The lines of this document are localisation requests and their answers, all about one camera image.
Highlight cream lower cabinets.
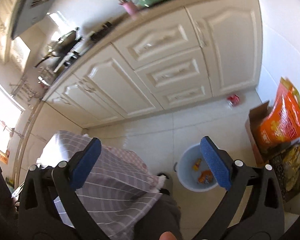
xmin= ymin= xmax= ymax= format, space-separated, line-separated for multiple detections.
xmin=28 ymin=0 xmax=262 ymax=129

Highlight orange snack bag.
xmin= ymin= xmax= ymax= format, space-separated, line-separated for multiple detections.
xmin=198 ymin=170 xmax=213 ymax=184

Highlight grey checked tablecloth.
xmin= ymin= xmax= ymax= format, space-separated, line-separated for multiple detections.
xmin=36 ymin=130 xmax=165 ymax=239

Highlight yellow candy wrapper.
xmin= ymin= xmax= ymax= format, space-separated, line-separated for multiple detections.
xmin=192 ymin=158 xmax=202 ymax=171

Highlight range hood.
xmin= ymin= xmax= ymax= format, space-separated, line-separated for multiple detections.
xmin=10 ymin=0 xmax=55 ymax=39

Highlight kitchen window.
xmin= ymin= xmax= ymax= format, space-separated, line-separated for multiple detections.
xmin=0 ymin=84 xmax=25 ymax=154

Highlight black gas stove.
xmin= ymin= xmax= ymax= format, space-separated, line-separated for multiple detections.
xmin=52 ymin=21 xmax=114 ymax=73

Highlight red soda can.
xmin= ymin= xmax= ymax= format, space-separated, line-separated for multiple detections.
xmin=227 ymin=94 xmax=241 ymax=107

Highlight black gold patterned bag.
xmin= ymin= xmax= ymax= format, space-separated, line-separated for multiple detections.
xmin=269 ymin=141 xmax=300 ymax=203

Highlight orange rice bag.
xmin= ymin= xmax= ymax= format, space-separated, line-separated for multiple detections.
xmin=254 ymin=77 xmax=300 ymax=153

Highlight person's right hand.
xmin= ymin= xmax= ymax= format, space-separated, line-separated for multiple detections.
xmin=159 ymin=231 xmax=177 ymax=240

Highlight blue trash bin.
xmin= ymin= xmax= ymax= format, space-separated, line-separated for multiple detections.
xmin=174 ymin=144 xmax=218 ymax=192

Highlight cardboard box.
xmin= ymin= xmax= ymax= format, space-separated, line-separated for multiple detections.
xmin=244 ymin=100 xmax=292 ymax=167

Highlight steel steamer pot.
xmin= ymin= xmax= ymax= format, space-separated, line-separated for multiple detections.
xmin=38 ymin=67 xmax=56 ymax=88

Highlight pink utensil holder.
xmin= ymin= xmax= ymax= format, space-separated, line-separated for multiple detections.
xmin=122 ymin=1 xmax=139 ymax=16

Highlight hanging utensil rack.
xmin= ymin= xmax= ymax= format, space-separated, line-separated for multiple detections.
xmin=9 ymin=76 xmax=41 ymax=102

